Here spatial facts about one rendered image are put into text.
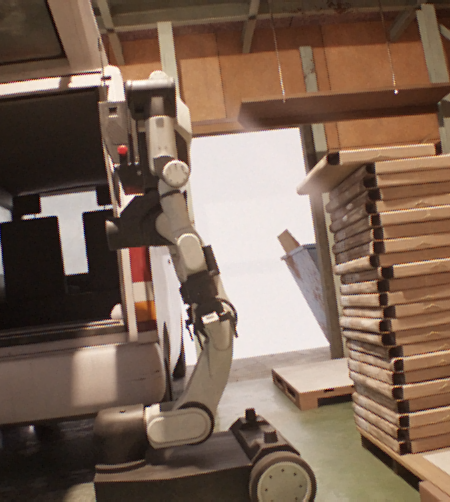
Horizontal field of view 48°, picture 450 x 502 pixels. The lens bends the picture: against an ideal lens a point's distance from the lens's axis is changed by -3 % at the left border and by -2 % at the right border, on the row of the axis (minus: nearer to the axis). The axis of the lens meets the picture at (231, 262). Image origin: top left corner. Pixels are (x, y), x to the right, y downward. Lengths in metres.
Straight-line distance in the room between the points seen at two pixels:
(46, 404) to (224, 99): 3.04
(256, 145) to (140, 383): 4.50
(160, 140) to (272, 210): 4.52
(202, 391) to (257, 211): 4.43
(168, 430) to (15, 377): 0.72
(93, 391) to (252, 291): 4.02
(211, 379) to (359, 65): 3.56
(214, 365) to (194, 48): 3.35
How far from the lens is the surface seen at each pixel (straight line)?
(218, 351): 1.70
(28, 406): 2.16
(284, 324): 5.97
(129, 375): 2.08
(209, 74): 4.53
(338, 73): 4.70
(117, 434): 1.74
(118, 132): 1.77
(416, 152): 1.84
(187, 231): 1.52
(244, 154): 6.16
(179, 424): 1.71
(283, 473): 1.61
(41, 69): 2.57
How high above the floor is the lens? 0.67
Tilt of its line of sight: 4 degrees up
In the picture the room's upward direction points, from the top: 7 degrees counter-clockwise
